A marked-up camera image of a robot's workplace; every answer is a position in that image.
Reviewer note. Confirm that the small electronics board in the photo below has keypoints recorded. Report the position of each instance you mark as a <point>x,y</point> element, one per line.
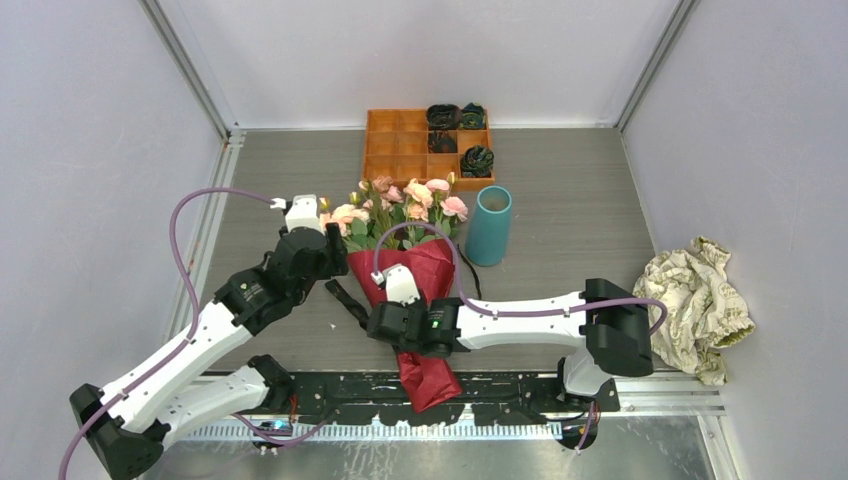
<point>276,428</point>

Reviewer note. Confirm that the perforated metal rail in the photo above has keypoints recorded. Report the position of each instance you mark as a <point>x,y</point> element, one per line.
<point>464,430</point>

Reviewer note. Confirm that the dark teal rolled sock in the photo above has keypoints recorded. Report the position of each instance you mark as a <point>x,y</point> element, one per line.
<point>474,117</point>

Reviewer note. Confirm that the black rolled sock top left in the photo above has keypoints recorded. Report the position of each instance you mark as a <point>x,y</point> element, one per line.
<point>443,117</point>

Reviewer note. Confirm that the teal vase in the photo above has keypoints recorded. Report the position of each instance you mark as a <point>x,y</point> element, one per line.
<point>487,238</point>

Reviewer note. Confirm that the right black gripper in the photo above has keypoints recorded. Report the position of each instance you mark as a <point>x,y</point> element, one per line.
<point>420,304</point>

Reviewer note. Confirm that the black printed ribbon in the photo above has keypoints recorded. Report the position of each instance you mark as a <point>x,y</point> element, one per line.
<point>348,298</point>

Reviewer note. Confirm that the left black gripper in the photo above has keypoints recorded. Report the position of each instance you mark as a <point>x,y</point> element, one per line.
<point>335,254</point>

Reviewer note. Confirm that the pink flower bouquet red wrap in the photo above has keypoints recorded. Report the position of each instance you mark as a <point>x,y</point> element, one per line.
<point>379,215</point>

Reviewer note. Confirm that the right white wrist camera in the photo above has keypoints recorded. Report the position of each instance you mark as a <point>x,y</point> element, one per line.
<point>398,283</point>

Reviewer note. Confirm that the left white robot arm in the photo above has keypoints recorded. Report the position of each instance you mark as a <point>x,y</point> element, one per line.
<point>127,421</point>

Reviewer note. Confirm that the orange compartment tray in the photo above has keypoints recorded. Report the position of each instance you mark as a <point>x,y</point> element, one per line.
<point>399,145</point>

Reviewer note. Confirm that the crumpled printed cloth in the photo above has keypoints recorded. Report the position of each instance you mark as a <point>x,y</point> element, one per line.
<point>705,313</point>

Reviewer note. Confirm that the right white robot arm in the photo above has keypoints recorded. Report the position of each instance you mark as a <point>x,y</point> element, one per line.
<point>607,327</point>

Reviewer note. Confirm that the dark green rolled sock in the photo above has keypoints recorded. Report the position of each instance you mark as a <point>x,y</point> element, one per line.
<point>477,162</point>

